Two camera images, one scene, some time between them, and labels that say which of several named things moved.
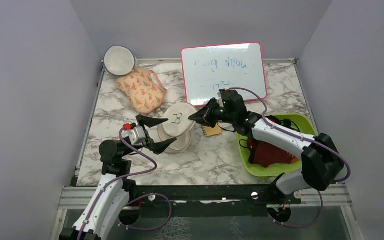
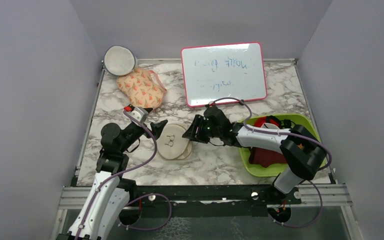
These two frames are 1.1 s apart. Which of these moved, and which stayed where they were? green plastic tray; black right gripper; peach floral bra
Moved: black right gripper
Stayed: green plastic tray; peach floral bra
